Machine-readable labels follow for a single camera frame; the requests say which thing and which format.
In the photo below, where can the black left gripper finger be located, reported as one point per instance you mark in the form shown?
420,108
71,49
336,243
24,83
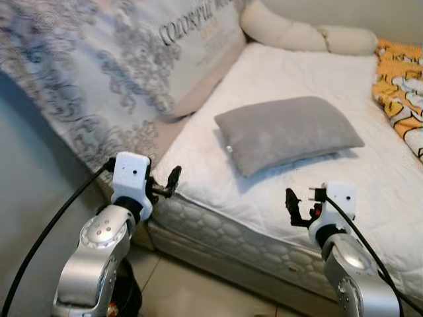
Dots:
171,193
175,177

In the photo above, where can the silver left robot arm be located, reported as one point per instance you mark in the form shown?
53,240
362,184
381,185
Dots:
92,257

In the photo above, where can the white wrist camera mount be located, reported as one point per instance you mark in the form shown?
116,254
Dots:
337,201
130,175

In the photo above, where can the yellow cartoon print blanket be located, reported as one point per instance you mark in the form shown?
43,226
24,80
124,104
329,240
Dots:
400,86

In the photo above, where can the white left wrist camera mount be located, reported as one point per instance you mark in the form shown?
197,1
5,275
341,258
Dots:
130,175

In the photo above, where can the beige bed base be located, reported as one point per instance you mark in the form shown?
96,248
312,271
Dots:
225,274

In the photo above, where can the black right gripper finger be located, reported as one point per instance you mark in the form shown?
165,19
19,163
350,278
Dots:
299,218
291,198

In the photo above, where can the white quilted mattress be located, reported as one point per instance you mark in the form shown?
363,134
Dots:
297,211

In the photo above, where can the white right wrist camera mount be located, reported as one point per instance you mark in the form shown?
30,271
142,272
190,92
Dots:
337,201

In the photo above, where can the grey pillow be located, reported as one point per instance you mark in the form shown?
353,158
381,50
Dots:
284,132

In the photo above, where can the cream braided bolster pillow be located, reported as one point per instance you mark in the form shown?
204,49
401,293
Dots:
291,30

